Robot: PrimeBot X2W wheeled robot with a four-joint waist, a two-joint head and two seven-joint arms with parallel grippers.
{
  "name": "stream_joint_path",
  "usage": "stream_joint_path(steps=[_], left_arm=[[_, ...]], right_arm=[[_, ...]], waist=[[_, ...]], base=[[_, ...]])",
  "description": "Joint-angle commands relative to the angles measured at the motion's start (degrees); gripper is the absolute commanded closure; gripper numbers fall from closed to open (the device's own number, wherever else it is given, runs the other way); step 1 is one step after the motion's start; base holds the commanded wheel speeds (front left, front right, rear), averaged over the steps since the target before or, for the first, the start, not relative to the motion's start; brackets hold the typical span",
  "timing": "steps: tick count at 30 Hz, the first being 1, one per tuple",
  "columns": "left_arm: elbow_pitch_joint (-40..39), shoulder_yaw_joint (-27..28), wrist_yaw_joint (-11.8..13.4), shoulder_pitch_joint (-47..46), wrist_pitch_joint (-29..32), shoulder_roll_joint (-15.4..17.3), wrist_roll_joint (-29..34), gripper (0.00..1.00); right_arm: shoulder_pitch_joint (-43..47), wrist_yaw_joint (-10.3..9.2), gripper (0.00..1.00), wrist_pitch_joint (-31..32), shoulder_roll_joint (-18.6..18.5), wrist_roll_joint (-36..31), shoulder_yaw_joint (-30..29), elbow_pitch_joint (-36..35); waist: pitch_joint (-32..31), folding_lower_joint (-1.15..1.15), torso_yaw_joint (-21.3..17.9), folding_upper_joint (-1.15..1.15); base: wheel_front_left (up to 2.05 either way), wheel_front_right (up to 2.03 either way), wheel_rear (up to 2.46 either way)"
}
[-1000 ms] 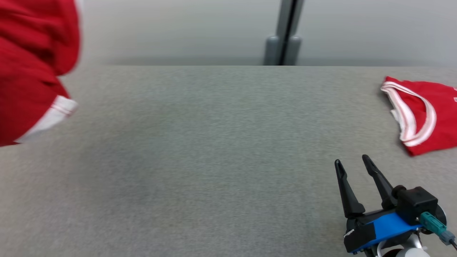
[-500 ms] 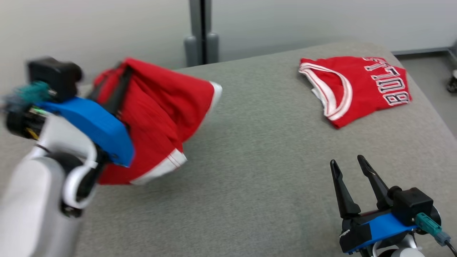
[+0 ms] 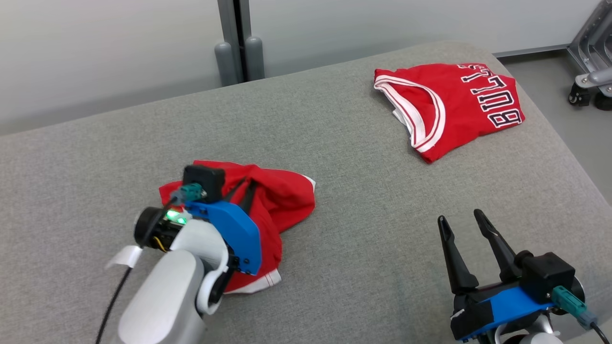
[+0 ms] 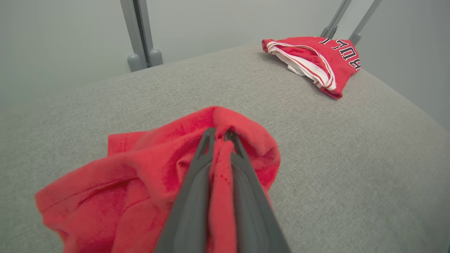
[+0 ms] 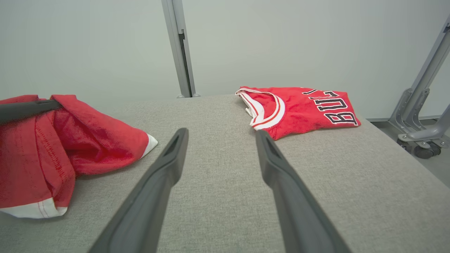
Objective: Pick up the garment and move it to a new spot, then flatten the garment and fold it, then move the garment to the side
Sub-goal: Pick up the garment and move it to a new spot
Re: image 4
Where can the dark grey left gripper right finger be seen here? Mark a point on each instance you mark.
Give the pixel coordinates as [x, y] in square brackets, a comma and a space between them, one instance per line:
[251, 214]

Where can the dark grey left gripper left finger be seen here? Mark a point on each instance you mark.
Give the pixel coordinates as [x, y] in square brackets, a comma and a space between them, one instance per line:
[191, 211]

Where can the red garment with white cuff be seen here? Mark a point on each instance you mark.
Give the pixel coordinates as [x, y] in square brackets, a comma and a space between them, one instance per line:
[123, 182]

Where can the red white-trimmed lettered jersey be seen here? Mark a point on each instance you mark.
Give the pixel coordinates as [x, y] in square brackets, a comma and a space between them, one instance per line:
[337, 59]

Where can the grey partition post with feet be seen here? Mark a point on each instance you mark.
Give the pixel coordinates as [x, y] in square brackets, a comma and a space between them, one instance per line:
[140, 35]

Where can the grey slanted partition post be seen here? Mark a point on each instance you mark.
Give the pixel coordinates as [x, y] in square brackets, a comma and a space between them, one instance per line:
[335, 21]

